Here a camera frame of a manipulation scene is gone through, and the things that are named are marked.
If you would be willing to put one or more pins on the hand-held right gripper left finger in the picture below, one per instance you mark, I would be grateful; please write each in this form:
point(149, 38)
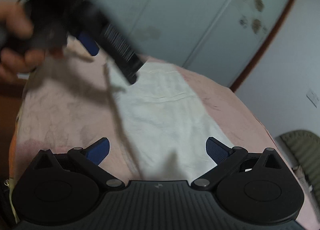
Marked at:
point(99, 150)

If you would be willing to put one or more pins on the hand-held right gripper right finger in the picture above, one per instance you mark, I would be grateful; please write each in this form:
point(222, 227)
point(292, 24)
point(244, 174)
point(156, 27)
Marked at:
point(217, 151)

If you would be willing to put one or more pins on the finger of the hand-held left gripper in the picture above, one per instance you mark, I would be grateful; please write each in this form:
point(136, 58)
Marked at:
point(88, 43)

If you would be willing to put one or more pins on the white pants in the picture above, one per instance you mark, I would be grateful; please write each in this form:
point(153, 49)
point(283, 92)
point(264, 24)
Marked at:
point(162, 120)

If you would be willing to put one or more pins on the person's left hand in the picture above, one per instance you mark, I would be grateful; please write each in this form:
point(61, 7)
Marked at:
point(17, 20)

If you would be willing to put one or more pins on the pink bed sheet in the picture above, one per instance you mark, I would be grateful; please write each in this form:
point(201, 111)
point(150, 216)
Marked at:
point(62, 110)

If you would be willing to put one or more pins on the olive padded headboard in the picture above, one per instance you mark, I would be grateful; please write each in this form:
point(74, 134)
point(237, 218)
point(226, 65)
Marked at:
point(305, 150)

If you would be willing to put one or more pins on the glass wardrobe door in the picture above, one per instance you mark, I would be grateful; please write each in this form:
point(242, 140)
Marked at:
point(187, 7)

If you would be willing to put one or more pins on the brown wooden wardrobe trim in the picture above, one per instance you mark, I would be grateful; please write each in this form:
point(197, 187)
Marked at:
point(262, 42)

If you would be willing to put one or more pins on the white wall socket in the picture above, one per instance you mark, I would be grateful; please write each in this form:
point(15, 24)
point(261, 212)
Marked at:
point(313, 98)

